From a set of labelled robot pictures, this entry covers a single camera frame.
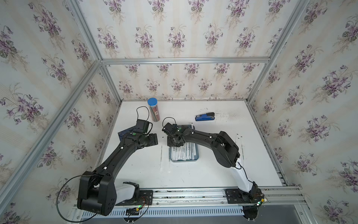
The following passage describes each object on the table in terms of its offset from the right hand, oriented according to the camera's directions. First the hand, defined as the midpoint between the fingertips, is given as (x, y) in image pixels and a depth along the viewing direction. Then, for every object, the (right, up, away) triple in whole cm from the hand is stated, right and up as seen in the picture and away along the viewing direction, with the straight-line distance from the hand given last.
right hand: (171, 144), depth 93 cm
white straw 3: (+6, -5, -5) cm, 9 cm away
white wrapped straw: (-6, -13, -9) cm, 17 cm away
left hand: (-11, +4, -8) cm, 14 cm away
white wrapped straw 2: (+46, +2, +3) cm, 46 cm away
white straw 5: (+12, -4, -2) cm, 13 cm away
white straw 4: (+9, -4, -3) cm, 10 cm away
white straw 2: (+4, -5, -4) cm, 8 cm away
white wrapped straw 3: (+48, -2, 0) cm, 48 cm away
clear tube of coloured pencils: (-13, +29, +2) cm, 32 cm away
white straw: (+1, -5, -4) cm, 7 cm away
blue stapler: (+26, +18, +12) cm, 34 cm away
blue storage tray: (+15, -4, -4) cm, 16 cm away
